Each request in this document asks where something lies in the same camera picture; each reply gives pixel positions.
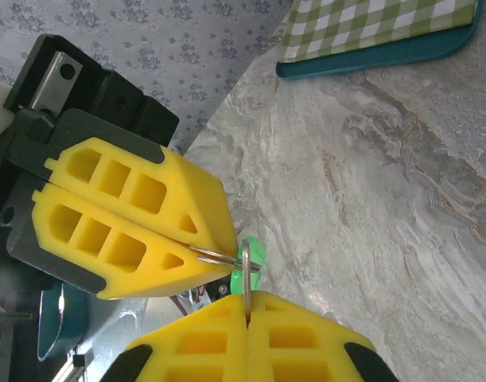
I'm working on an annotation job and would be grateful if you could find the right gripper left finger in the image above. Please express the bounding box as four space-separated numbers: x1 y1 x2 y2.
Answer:
101 293 250 382

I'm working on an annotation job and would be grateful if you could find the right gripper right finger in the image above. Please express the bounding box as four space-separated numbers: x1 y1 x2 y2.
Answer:
248 290 399 382

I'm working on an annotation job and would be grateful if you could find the silver keyring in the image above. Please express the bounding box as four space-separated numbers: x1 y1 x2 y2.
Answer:
186 243 263 275

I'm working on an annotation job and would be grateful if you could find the green checked cloth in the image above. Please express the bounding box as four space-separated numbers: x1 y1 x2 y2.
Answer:
280 0 479 64

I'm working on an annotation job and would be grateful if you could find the teal plastic tray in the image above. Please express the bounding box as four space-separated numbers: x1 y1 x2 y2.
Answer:
274 0 486 81

